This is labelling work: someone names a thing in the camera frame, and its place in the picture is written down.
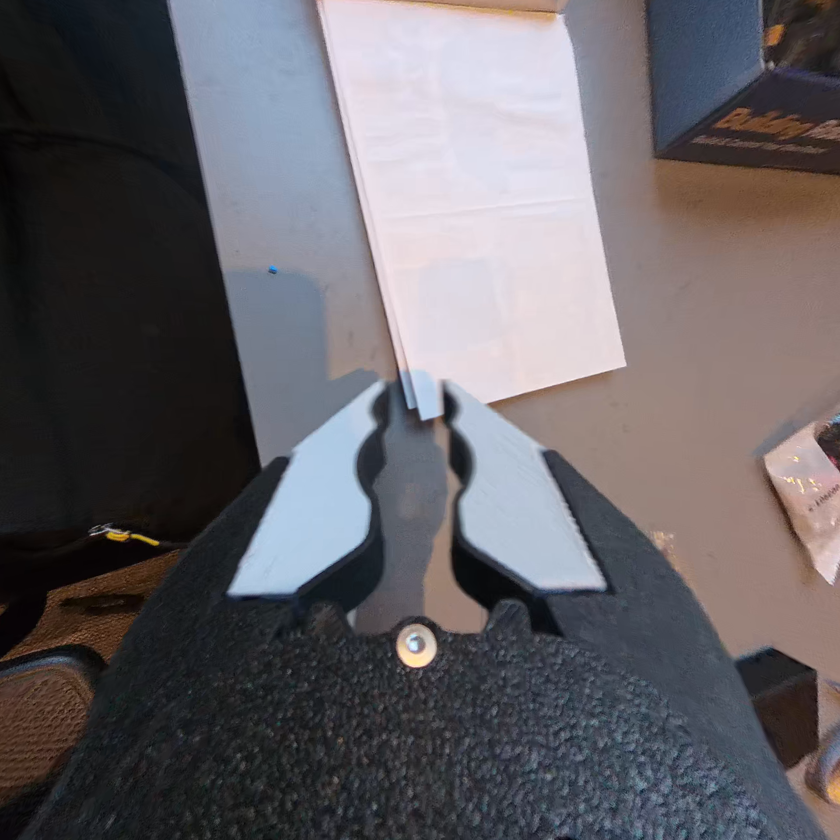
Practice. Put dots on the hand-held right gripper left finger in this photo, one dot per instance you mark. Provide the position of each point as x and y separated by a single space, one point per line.
302 518

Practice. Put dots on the clear bag of dark parts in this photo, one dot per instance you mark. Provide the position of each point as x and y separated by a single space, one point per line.
814 499

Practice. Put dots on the blue cardboard kit box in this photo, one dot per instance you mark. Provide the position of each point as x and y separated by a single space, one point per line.
702 65

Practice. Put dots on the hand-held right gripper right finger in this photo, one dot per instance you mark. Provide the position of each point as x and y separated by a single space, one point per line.
525 525

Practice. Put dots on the black cloth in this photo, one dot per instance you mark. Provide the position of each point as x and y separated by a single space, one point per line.
98 328

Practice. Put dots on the white instruction booklet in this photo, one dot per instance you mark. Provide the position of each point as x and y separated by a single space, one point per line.
472 197

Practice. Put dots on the black battery box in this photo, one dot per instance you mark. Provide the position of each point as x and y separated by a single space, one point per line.
781 702

